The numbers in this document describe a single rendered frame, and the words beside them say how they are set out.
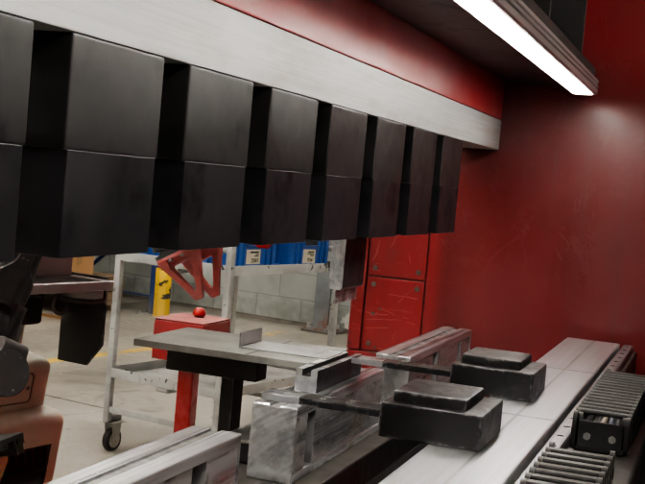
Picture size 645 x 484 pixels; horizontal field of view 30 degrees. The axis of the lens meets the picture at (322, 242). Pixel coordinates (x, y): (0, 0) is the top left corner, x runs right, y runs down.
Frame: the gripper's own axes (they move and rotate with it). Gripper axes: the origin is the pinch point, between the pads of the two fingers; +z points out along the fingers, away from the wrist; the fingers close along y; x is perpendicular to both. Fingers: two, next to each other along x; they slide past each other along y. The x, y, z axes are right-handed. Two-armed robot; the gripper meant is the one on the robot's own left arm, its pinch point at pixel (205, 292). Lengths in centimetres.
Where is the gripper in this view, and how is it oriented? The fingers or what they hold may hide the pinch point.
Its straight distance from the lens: 177.3
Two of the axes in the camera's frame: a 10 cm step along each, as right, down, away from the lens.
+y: 3.5, -0.2, 9.4
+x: -8.6, 4.0, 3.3
